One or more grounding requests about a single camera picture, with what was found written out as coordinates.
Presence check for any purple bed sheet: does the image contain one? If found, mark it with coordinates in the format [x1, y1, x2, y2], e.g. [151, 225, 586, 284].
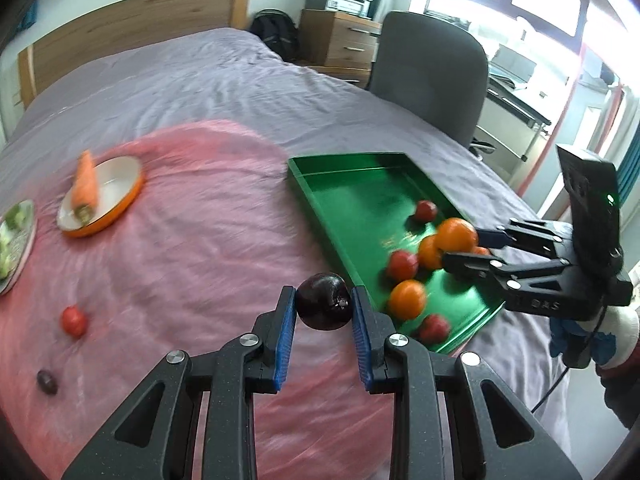
[1, 28, 533, 227]

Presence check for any orange carrot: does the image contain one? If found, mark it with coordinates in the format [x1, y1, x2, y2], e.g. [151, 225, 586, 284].
[70, 151, 99, 226]

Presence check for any orange rimmed white dish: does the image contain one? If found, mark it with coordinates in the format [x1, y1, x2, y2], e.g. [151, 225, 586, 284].
[56, 156, 144, 238]

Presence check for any orange in tray right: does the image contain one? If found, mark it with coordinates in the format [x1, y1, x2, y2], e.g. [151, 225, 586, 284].
[473, 246, 491, 256]

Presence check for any green rectangular tray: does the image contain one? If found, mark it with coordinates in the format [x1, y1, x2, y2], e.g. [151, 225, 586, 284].
[288, 153, 503, 354]

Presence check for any grey office chair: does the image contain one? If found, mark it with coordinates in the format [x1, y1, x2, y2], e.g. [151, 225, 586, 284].
[369, 11, 489, 150]

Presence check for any small dark plum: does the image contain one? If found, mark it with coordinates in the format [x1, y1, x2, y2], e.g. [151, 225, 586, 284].
[36, 370, 58, 396]

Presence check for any red apple in tray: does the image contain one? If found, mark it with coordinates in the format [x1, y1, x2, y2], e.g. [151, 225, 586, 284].
[418, 314, 451, 346]

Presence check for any green leafy vegetable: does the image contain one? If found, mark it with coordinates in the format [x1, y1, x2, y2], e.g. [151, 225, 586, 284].
[1, 203, 30, 280]

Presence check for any wooden drawer cabinet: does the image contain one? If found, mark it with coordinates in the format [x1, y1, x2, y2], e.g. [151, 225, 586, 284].
[297, 9, 382, 88]

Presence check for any black backpack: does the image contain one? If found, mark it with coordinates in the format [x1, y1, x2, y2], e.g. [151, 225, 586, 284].
[250, 9, 299, 62]

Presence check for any orange in tray rear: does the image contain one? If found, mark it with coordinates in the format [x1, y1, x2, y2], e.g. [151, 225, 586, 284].
[416, 234, 442, 271]

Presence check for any orange in tray left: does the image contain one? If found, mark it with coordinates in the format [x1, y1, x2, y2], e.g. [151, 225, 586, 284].
[387, 280, 427, 322]

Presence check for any orange in tray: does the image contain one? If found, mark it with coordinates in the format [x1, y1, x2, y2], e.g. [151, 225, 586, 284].
[416, 234, 442, 271]
[473, 246, 491, 256]
[387, 280, 427, 322]

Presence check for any wooden headboard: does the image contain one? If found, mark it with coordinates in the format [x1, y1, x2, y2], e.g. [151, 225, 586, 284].
[17, 0, 248, 107]

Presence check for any white desk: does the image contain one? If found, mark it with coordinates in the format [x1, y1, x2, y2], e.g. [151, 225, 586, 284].
[474, 44, 572, 188]

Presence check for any patterned grey plate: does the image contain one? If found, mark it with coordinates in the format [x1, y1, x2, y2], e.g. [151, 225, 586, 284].
[1, 200, 37, 295]

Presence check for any orange mandarin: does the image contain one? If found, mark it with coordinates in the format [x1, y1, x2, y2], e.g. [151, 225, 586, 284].
[435, 218, 478, 252]

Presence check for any blue gloved right hand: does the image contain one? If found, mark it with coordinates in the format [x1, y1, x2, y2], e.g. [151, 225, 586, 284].
[549, 307, 639, 370]

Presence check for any red tomato fruit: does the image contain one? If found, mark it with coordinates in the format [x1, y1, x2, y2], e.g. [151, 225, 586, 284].
[60, 306, 88, 339]

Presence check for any pink plastic sheet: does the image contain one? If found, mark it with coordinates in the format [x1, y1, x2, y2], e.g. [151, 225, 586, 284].
[0, 119, 402, 480]

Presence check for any dark purple plum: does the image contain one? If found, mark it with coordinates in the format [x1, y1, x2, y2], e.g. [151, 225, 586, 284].
[294, 273, 352, 330]

